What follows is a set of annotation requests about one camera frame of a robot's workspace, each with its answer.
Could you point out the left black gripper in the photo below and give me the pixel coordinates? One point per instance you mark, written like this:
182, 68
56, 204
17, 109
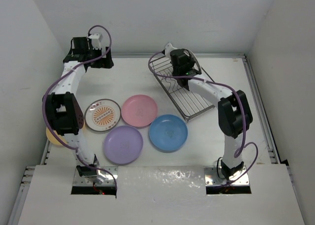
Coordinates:
105, 62

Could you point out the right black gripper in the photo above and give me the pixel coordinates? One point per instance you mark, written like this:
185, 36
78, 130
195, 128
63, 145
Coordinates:
191, 61

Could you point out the white plate green rim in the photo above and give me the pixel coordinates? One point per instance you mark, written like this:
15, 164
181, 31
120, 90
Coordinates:
196, 60

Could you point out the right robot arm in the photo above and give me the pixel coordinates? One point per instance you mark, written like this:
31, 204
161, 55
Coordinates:
234, 113

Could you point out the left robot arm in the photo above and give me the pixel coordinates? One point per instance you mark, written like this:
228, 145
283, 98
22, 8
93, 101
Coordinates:
61, 111

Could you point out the white plate orange sunburst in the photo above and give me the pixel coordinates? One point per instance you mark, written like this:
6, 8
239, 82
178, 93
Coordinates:
102, 115

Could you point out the pink plastic plate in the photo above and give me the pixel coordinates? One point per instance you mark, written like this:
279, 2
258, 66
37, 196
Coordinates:
139, 110

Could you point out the blue plastic plate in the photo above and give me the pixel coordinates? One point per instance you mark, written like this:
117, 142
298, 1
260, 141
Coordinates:
168, 133

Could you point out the purple plastic plate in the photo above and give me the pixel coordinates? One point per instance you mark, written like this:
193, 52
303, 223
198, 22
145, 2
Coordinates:
123, 145

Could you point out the yellow plastic plate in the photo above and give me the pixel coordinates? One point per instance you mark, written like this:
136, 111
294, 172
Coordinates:
53, 140

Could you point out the white front cover board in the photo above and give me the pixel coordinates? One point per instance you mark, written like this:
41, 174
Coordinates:
161, 196

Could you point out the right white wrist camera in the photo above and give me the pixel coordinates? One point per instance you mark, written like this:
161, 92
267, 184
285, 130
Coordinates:
168, 49

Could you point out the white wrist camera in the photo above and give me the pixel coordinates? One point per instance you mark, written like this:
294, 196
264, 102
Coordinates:
95, 40
168, 49

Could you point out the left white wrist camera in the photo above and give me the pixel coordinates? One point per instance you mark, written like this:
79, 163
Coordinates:
95, 40

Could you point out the metal wire dish rack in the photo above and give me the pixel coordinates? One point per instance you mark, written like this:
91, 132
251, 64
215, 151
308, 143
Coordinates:
188, 104

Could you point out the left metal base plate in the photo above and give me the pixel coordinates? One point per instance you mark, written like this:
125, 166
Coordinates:
108, 173

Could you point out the metal base plate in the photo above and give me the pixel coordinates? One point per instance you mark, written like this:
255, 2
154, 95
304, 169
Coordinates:
214, 177
108, 173

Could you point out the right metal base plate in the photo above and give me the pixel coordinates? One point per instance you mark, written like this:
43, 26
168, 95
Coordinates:
214, 177

